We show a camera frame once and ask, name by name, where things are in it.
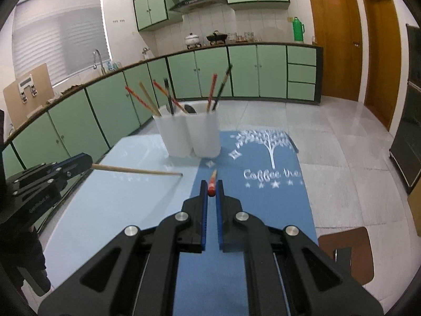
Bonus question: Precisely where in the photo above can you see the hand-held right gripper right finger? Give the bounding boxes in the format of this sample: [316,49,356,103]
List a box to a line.
[215,180,385,316]

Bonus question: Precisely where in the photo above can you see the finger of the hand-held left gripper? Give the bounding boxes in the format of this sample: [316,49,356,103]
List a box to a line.
[7,153,94,185]
[13,165,94,201]

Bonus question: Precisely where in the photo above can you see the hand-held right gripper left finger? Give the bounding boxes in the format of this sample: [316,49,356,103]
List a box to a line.
[38,180,208,316]

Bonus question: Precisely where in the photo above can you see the white plastic utensil holder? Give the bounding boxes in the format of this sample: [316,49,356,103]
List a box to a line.
[153,105,222,158]

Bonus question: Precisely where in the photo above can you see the black chopstick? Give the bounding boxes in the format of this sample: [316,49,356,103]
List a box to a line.
[212,64,233,111]
[163,78,175,116]

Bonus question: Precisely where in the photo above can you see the blue printed placemat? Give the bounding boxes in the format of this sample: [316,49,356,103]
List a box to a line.
[173,128,320,316]

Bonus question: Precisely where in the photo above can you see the light blue placemat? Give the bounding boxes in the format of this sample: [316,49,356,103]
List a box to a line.
[43,134,202,264]

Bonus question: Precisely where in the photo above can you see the wooden board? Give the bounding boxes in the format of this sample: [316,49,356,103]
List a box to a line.
[3,63,52,126]

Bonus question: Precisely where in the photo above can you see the metal faucet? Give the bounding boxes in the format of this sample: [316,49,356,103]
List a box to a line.
[93,49,106,75]

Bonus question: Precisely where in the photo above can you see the white window blind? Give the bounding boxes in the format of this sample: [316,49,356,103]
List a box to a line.
[12,0,111,88]

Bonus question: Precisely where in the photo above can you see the brown chair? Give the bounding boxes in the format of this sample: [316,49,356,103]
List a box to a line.
[317,226,375,285]

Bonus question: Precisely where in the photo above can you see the green base cabinets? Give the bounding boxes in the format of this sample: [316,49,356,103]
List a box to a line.
[0,42,289,173]

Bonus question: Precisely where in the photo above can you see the green drawer unit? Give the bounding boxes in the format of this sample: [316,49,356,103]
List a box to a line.
[285,44,323,105]

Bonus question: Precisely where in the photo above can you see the black wok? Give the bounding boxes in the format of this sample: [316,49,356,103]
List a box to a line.
[206,30,228,45]

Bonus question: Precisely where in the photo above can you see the row of glass jars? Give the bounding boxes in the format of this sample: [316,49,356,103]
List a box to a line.
[228,31,255,43]

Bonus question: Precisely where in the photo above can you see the range hood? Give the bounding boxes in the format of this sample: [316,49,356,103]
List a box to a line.
[169,0,227,14]

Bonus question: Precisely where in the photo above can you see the green thermos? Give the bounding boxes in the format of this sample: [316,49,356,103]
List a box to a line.
[292,16,306,43]

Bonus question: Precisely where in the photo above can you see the black glass cabinet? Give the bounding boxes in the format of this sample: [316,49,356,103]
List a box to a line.
[389,23,421,195]

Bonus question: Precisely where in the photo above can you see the wooden door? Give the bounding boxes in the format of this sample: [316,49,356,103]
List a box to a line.
[360,0,403,130]
[304,0,364,102]

